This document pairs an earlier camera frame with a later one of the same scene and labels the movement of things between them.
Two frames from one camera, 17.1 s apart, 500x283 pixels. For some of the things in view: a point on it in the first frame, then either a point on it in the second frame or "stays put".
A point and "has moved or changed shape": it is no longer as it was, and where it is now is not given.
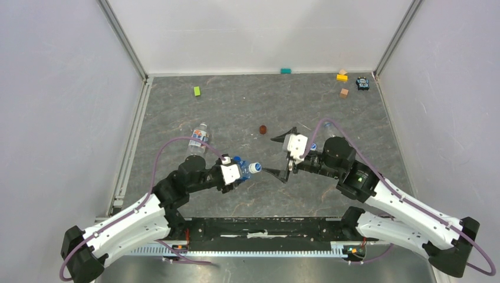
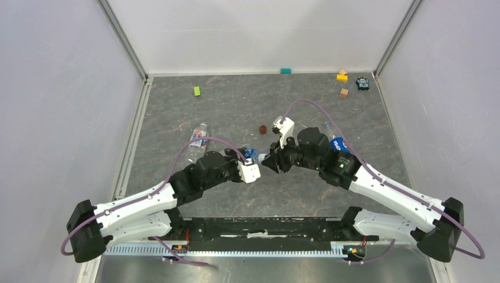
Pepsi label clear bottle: (330, 131) → (338, 144)
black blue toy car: (362, 83) stays put
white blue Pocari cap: (255, 167) has moved or changed shape
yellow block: (342, 78) stays put
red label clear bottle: (197, 147) stays put
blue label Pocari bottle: (244, 168) has moved or changed shape
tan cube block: (344, 93) stays put
